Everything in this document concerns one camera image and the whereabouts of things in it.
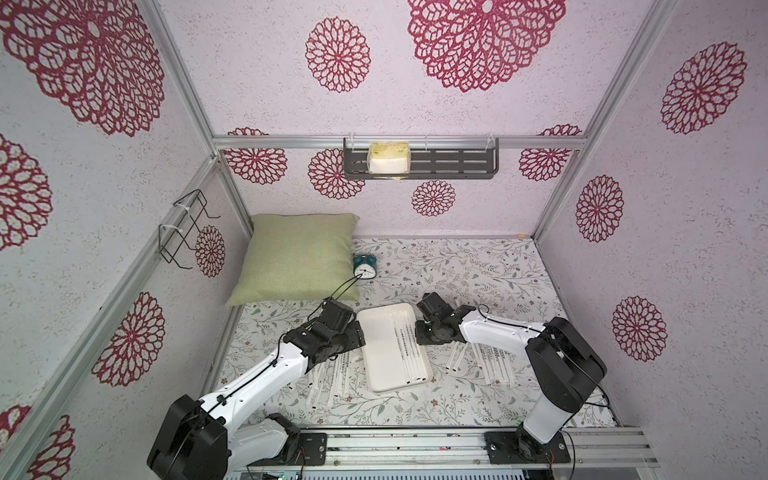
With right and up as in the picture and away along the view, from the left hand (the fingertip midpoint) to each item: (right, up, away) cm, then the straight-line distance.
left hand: (353, 337), depth 84 cm
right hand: (+19, 0, +8) cm, 21 cm away
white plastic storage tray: (+11, -7, +4) cm, 14 cm away
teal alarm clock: (+2, +21, +19) cm, 28 cm away
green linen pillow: (-19, +23, +11) cm, 31 cm away
